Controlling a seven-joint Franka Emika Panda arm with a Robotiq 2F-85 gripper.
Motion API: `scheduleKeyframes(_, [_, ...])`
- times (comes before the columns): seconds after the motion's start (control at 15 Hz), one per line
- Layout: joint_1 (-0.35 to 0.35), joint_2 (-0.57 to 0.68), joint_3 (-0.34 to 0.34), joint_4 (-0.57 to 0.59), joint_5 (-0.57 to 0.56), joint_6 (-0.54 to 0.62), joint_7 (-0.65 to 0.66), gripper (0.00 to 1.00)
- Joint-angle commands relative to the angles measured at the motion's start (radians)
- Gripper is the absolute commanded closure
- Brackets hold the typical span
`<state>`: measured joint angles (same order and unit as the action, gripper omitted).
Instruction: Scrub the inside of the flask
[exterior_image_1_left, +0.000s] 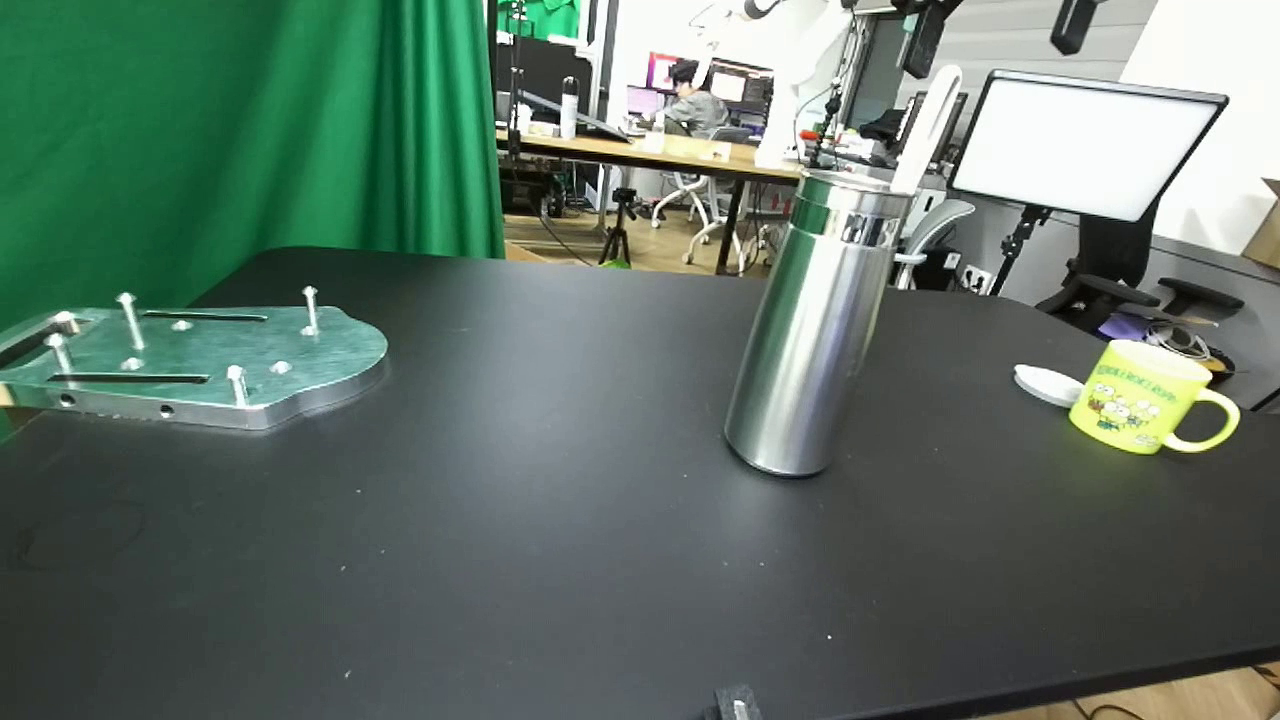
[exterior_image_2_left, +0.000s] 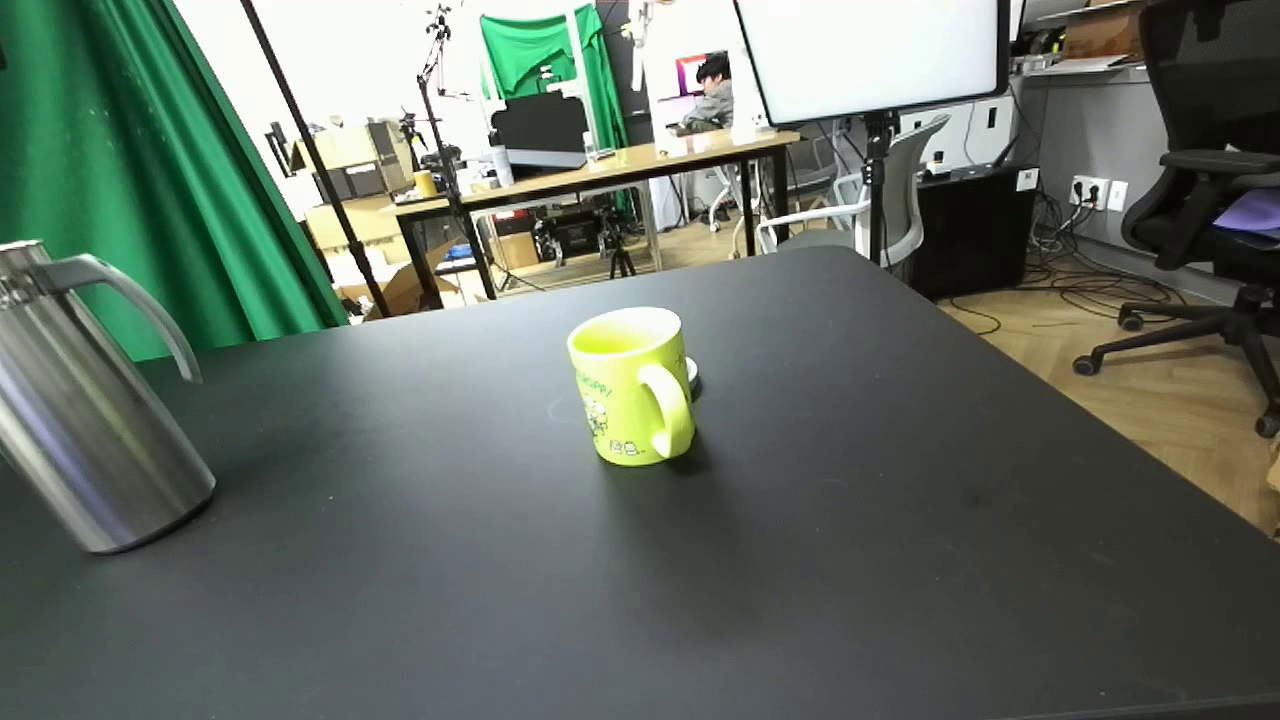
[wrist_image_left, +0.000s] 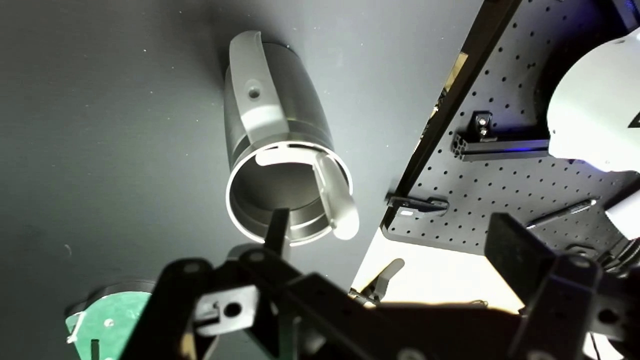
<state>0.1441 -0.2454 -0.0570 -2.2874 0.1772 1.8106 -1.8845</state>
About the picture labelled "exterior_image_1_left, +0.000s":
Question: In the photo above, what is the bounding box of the stainless steel flask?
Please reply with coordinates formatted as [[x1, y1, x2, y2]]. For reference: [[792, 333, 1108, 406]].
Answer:
[[720, 162, 919, 482]]

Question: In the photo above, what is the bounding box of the dark upright screen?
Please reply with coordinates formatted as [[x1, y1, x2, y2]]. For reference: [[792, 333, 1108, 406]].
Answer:
[[835, 3, 925, 137]]

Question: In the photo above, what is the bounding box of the white screen computer monitor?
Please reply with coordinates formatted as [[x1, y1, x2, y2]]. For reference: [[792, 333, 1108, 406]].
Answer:
[[947, 70, 1234, 229]]

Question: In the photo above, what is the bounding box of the white office chair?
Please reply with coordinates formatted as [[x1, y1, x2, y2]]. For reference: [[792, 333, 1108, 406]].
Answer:
[[889, 186, 983, 292]]

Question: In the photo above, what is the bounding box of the black monitor stand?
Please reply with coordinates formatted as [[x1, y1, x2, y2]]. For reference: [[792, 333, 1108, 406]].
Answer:
[[991, 204, 1252, 338]]

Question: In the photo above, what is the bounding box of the seated person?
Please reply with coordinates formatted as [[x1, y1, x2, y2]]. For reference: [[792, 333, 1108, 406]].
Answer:
[[660, 53, 733, 137]]

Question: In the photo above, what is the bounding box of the cardboard box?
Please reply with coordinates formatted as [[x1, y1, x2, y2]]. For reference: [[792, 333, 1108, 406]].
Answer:
[[1243, 173, 1280, 274]]

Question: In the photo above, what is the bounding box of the wooden top desk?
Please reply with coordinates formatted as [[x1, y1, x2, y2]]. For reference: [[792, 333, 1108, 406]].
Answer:
[[491, 124, 809, 282]]

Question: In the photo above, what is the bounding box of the white chair base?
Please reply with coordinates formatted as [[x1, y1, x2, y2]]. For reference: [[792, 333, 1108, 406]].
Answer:
[[649, 170, 754, 262]]

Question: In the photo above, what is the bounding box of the small white oval object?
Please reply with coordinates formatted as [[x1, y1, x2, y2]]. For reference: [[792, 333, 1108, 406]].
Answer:
[[1010, 362, 1087, 411]]

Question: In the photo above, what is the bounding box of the yellow mug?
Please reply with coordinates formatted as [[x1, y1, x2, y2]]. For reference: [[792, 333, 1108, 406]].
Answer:
[[1066, 338, 1243, 460]]

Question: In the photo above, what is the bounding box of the green tinted metal plate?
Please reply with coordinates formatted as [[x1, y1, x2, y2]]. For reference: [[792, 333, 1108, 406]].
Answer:
[[0, 302, 392, 436]]

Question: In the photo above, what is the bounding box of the green curtain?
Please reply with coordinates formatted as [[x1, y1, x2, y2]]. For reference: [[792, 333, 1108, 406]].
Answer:
[[0, 0, 507, 338]]

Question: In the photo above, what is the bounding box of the black camera tripod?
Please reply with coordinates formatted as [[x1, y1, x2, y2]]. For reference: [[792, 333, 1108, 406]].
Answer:
[[591, 186, 639, 274]]

